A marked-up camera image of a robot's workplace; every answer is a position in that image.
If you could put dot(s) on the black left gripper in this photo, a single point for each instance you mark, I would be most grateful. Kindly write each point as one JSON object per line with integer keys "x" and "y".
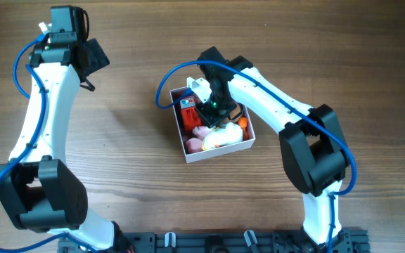
{"x": 100, "y": 58}

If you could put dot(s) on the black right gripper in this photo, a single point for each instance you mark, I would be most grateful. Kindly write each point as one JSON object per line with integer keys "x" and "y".
{"x": 211, "y": 114}

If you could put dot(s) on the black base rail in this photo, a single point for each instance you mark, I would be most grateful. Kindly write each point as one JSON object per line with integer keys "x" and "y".
{"x": 348, "y": 240}

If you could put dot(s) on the white cardboard box pink inside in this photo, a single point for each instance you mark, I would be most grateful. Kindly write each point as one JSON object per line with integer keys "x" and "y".
{"x": 203, "y": 155}

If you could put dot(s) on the brown plush toy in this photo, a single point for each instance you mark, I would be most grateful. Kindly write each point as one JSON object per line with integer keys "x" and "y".
{"x": 237, "y": 111}

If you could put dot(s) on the pink plush pig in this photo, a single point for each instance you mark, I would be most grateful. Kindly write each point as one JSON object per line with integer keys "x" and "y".
{"x": 195, "y": 143}

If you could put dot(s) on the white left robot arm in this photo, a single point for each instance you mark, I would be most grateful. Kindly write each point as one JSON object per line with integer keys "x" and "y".
{"x": 37, "y": 190}

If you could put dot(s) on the red toy truck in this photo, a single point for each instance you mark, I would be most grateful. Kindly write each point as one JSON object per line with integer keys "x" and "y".
{"x": 189, "y": 115}

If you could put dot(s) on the white plush duck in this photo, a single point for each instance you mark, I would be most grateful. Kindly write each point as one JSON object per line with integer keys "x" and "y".
{"x": 226, "y": 134}

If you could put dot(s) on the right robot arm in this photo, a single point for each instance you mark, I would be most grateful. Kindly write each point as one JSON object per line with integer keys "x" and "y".
{"x": 315, "y": 155}

